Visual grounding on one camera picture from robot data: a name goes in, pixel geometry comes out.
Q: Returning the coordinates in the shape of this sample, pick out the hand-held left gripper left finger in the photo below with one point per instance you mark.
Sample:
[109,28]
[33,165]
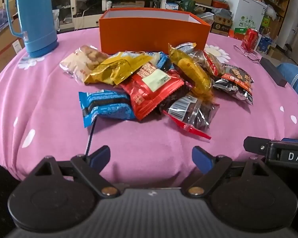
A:
[100,158]

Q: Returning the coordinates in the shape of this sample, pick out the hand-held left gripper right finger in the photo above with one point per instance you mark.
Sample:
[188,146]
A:
[201,160]

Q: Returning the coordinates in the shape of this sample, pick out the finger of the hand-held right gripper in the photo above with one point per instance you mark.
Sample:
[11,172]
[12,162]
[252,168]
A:
[254,145]

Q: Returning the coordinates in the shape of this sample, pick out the blue cookie packet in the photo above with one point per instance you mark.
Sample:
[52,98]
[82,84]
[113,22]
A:
[104,106]

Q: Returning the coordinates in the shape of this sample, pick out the black orange snack packet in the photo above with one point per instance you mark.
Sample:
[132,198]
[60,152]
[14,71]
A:
[236,81]

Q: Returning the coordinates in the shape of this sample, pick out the yellow clear sausage packet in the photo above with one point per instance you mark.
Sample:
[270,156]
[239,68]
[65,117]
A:
[193,74]

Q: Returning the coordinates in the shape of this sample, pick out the yellow foil snack packet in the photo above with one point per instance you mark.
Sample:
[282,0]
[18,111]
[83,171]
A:
[114,69]

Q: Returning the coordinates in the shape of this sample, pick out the red clear snack packet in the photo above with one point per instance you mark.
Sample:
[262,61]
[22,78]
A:
[212,63]

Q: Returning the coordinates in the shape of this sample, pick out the brown clear snack packet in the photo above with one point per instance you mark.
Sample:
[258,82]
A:
[197,59]

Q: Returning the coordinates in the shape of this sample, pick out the beige biscuit packet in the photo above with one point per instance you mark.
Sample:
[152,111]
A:
[82,59]

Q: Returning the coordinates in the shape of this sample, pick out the blue white snack packet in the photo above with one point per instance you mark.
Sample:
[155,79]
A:
[161,59]

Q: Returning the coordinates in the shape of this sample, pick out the silver blue snack packet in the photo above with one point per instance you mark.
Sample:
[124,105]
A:
[186,47]

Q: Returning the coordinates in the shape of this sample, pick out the orange cardboard box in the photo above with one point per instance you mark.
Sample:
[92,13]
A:
[144,37]

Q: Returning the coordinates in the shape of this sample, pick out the thin black stick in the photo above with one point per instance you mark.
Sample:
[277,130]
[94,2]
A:
[90,138]

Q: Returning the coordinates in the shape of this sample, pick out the dark grey glasses case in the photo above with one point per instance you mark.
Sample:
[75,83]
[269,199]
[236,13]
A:
[273,72]

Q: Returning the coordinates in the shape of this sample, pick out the blue striped cloth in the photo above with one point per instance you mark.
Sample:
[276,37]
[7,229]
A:
[295,76]

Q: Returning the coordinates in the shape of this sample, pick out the clear eyeglasses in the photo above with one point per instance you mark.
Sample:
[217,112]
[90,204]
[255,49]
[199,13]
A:
[248,53]

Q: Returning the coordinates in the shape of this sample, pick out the small blue box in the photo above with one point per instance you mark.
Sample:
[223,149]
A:
[264,45]

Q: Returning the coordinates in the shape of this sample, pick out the red soda can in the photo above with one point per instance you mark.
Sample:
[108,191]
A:
[249,39]

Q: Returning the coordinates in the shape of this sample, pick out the printed cardboard box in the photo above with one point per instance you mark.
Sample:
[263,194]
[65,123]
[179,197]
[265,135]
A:
[221,26]

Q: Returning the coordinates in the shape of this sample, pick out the white fridge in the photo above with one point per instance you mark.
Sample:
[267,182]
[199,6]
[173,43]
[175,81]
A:
[245,7]

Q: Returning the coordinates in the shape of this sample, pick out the wooden shelf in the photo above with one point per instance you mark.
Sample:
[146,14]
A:
[275,2]

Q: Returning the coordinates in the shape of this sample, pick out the blue thermos jug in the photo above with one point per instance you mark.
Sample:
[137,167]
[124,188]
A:
[37,24]

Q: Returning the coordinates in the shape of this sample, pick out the dark green bag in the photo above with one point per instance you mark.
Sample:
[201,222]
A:
[188,5]

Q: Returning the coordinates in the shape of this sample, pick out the white glass door cabinet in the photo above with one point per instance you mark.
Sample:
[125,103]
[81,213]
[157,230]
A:
[72,5]

